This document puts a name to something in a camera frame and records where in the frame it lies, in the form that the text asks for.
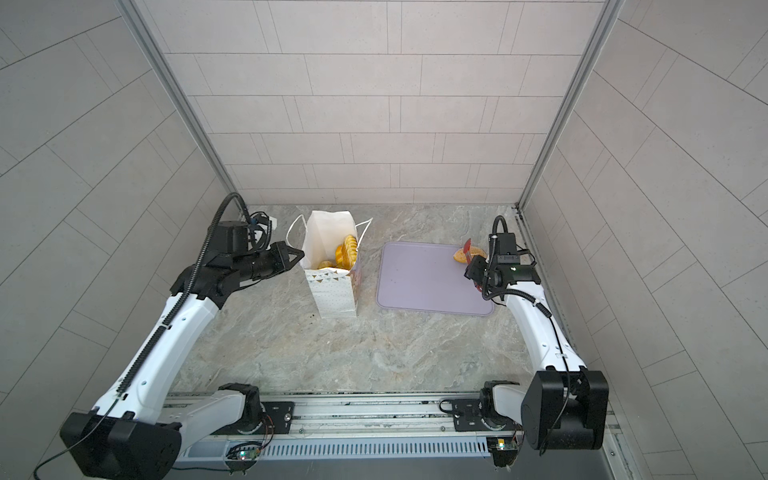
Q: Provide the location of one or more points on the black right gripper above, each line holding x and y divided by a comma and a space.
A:
474, 267

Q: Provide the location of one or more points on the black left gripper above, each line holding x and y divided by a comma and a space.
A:
279, 253

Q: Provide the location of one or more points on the red steel kitchen tongs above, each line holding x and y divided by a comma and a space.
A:
467, 249

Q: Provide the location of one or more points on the sesame oval bread bun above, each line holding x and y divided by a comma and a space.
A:
475, 251

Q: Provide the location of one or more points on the striped spiral bread roll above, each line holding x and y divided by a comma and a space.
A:
346, 253

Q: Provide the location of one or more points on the white cartoon animal paper bag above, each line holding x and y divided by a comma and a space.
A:
334, 290

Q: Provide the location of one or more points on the lavender plastic tray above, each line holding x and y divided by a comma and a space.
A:
426, 277

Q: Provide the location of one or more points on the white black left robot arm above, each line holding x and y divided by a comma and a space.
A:
125, 435

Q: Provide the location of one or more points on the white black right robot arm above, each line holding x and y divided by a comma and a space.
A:
565, 405

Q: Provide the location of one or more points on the right green circuit board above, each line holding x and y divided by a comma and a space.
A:
503, 451

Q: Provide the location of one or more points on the green circuit board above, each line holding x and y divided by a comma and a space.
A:
503, 451
245, 452

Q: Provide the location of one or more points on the left green circuit board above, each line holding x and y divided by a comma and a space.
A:
245, 452

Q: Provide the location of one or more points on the aluminium left corner profile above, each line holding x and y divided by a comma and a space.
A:
141, 33

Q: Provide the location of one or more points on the aluminium corner profile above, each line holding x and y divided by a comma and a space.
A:
605, 22
141, 33

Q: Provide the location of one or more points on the aluminium right corner profile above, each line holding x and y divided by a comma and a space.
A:
605, 22

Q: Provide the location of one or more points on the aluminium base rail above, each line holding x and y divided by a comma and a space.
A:
354, 427

